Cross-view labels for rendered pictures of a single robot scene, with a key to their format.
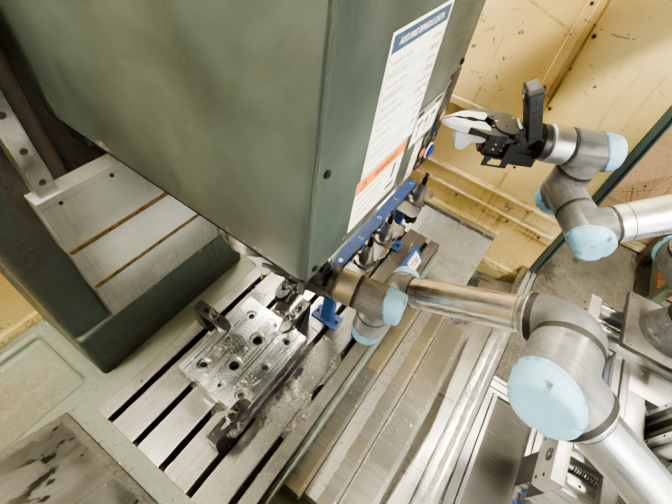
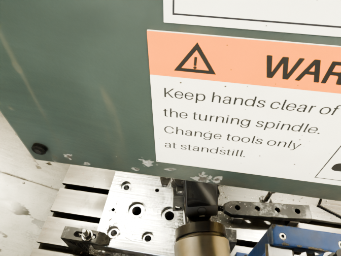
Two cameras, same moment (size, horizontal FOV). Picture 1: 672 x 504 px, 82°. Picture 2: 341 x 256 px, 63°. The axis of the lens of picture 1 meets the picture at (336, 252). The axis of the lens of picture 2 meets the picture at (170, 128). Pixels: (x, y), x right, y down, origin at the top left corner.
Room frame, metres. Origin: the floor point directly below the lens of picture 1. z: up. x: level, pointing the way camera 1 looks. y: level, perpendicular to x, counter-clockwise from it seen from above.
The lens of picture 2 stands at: (0.40, -0.12, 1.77)
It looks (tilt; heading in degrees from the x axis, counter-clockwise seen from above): 51 degrees down; 73
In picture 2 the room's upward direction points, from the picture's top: straight up
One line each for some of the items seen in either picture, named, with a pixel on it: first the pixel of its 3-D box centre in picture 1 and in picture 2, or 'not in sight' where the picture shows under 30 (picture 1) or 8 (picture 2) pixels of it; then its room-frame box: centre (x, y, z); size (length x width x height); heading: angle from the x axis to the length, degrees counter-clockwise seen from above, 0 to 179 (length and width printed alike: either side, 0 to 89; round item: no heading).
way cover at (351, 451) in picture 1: (388, 389); not in sight; (0.53, -0.28, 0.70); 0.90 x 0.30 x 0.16; 154
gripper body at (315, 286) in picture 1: (311, 273); (195, 200); (0.50, 0.04, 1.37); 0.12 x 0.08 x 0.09; 76
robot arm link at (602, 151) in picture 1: (589, 151); not in sight; (0.72, -0.46, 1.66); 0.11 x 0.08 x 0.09; 94
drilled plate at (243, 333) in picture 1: (246, 354); (152, 215); (0.45, 0.20, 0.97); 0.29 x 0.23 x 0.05; 154
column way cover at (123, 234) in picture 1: (151, 220); not in sight; (0.73, 0.57, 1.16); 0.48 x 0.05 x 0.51; 154
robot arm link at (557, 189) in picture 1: (564, 192); not in sight; (0.71, -0.46, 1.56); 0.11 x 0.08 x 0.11; 9
